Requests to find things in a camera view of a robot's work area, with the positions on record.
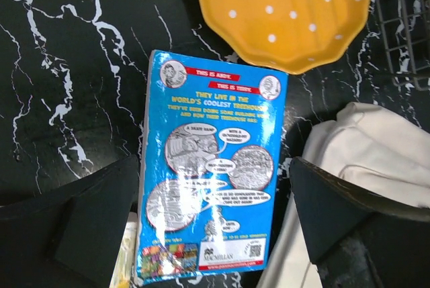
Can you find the black wire dish rack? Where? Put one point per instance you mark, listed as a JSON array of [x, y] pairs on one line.
[[404, 26]]

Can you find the beige canvas backpack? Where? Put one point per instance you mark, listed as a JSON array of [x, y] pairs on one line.
[[368, 146]]

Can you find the blue treehouse book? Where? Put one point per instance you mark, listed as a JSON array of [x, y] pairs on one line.
[[211, 148]]

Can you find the orange polka dot plate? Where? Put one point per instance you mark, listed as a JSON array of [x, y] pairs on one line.
[[293, 36]]

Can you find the yellow illustrated book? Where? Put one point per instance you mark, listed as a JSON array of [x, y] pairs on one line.
[[123, 267]]

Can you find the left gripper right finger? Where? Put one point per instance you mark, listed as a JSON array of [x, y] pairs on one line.
[[357, 238]]

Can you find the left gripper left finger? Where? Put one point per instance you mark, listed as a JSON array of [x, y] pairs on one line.
[[70, 236]]

